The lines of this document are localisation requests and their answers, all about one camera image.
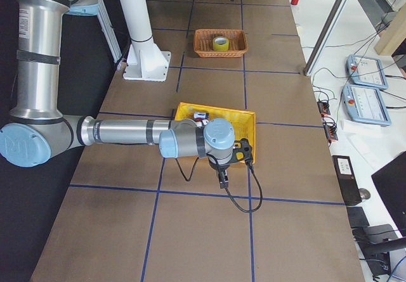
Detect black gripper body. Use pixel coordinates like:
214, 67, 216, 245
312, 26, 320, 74
207, 155, 231, 176

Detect yellow tape roll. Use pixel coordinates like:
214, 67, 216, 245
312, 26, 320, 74
212, 36, 230, 52

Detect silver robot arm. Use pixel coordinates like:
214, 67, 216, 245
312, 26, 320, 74
1, 0, 237, 189

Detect yellow plastic basket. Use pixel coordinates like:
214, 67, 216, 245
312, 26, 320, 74
174, 102, 256, 162

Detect brown wicker basket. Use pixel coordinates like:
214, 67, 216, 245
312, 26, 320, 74
193, 29, 248, 58

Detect black white toy cow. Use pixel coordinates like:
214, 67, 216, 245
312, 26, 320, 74
195, 119, 209, 127

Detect black box with label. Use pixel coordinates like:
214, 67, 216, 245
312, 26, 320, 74
332, 155, 362, 206

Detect lower teach pendant tablet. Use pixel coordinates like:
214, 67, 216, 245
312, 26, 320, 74
342, 84, 391, 127

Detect teach pendant tablet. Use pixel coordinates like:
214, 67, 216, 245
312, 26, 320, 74
346, 54, 388, 90
342, 84, 391, 127

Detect upper teach pendant tablet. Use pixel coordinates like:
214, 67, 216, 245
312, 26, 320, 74
346, 54, 388, 90

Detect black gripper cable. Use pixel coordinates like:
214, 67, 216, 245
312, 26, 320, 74
176, 155, 263, 214

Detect aluminium frame post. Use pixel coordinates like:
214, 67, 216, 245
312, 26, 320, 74
303, 0, 348, 77

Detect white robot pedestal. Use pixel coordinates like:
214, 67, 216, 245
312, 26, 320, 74
120, 0, 171, 82

